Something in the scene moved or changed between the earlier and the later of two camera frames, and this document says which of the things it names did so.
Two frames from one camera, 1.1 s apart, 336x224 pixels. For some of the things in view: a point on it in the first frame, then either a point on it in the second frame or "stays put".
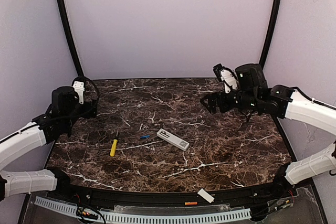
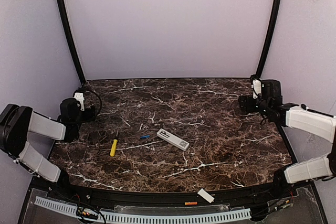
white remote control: (173, 139) stays put
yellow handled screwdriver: (113, 150) stays put
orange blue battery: (190, 203) stays put
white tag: (206, 195) stays put
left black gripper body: (91, 107) to (90, 111)
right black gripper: (219, 100) to (245, 102)
